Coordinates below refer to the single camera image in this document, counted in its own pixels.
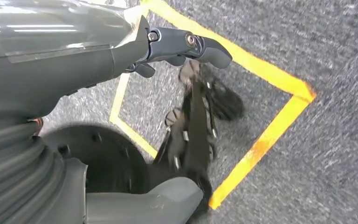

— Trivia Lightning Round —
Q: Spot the dark round robot hip joint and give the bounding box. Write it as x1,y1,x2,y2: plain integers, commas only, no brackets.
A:
41,123,155,196

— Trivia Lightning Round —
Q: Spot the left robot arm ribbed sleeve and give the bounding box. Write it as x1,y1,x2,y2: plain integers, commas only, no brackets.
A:
0,119,67,224

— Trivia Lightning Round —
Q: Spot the black left robot leg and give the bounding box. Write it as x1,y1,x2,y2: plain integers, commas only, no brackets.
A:
152,58,245,217

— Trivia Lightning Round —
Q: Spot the yellow floor tape square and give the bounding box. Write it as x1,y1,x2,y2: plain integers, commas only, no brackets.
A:
109,0,317,210

